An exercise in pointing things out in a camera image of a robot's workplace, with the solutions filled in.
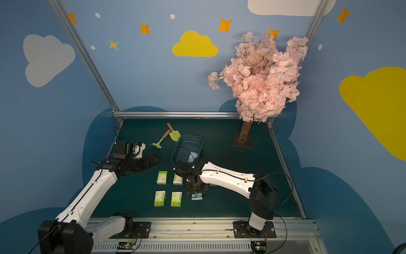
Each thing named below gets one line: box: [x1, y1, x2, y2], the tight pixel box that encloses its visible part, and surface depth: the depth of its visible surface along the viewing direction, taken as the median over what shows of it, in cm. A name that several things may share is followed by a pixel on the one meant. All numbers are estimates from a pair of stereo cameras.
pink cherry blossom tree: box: [207, 31, 310, 148], surface depth 70 cm
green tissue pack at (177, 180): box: [172, 173, 183, 185], surface depth 90 cm
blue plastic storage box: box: [170, 134, 203, 166], surface depth 104 cm
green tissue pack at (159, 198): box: [153, 190, 167, 207], surface depth 84 cm
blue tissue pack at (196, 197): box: [191, 193, 203, 201], surface depth 75 cm
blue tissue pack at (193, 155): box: [187, 151, 199, 163], surface depth 101 cm
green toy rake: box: [149, 129, 171, 149], surface depth 110 cm
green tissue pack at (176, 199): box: [170, 191, 183, 207], surface depth 84 cm
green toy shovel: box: [167, 122, 181, 142], surface depth 114 cm
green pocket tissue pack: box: [156, 170, 168, 185], surface depth 91 cm
